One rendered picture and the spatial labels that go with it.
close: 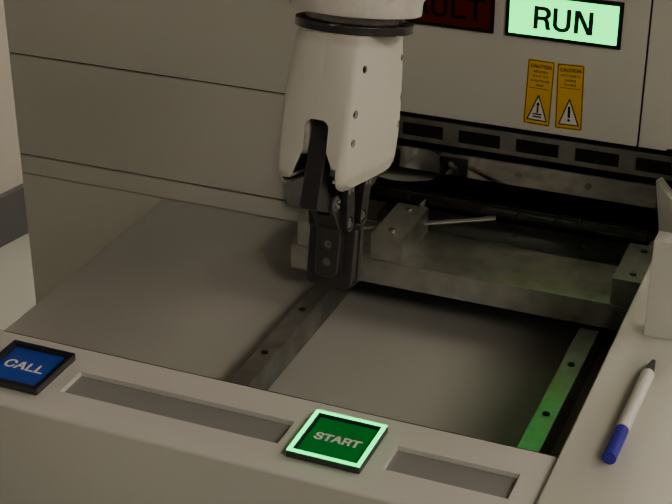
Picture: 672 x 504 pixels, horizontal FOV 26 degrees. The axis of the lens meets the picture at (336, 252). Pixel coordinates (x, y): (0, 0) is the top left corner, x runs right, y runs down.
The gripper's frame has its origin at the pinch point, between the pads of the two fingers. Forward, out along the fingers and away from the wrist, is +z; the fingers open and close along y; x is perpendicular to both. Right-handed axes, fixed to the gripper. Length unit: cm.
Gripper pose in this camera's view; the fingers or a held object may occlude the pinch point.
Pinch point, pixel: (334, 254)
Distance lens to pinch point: 96.0
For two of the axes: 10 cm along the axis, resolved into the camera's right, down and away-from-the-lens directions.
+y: -3.7, 2.3, -9.0
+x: 9.2, 1.8, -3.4
